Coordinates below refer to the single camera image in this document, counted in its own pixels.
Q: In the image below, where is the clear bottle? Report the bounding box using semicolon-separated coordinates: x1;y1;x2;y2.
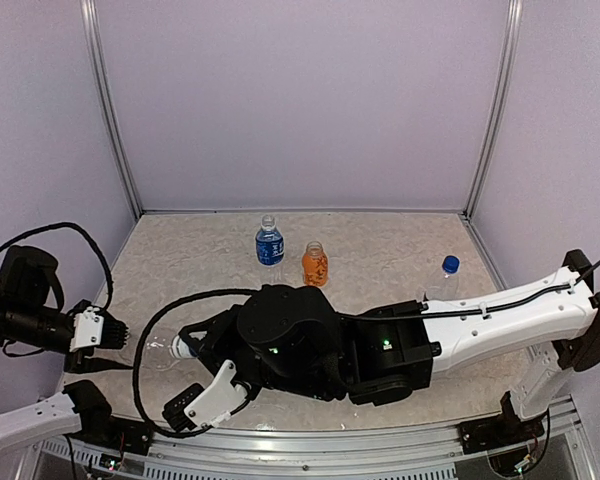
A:
141;327;182;371

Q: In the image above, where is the blue label bottle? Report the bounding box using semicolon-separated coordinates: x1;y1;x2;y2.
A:
423;255;460;301
255;214;285;284

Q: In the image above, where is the orange drink bottle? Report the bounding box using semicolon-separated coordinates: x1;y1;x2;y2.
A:
302;241;328;287

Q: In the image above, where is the blue white cap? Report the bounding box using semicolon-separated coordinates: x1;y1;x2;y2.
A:
170;336;197;360

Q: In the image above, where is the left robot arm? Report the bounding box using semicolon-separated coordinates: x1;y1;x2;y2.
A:
0;246;128;457

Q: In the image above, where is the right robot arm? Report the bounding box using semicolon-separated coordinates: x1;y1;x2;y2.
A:
173;250;600;444

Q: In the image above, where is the blue label bottle standing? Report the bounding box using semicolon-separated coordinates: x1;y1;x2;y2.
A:
423;255;460;301

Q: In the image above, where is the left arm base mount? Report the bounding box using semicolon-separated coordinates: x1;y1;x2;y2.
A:
62;380;153;456

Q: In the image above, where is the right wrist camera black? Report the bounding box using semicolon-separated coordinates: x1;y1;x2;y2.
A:
162;360;250;432

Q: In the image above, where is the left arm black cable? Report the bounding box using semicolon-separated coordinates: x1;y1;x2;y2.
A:
0;222;115;359

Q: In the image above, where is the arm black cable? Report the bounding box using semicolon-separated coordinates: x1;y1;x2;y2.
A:
132;252;600;440
0;222;115;359

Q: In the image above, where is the aluminium front rail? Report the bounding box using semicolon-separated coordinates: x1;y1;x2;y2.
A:
14;397;599;479

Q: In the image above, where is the left aluminium post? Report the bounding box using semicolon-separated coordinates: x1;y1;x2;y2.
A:
79;0;144;221

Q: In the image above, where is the aluminium post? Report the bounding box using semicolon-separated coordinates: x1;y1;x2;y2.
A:
79;0;144;221
463;0;523;223

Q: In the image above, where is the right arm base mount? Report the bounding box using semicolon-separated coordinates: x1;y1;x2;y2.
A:
457;391;548;455

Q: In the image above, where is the right aluminium post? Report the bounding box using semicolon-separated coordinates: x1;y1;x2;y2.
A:
463;0;523;223

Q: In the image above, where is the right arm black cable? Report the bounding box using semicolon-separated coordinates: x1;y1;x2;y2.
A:
132;252;600;440

